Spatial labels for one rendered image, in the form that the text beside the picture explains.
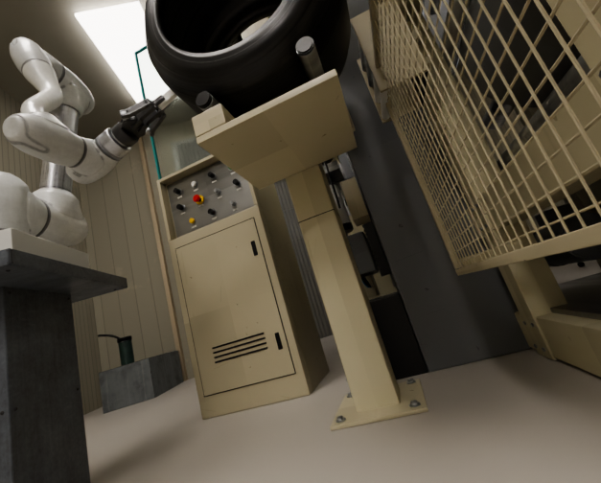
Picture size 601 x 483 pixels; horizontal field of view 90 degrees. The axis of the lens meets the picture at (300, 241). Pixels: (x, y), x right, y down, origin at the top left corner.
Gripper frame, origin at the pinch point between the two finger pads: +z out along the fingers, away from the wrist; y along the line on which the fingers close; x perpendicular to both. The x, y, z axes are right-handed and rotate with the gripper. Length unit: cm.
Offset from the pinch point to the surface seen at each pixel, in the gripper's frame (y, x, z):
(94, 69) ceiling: 156, -295, -116
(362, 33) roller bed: 18, 12, 63
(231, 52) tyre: -12.8, 17.7, 25.0
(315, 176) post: 25, 40, 25
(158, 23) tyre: -13.0, -6.9, 13.1
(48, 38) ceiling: 109, -296, -119
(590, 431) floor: -3, 121, 39
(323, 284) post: 25, 73, 8
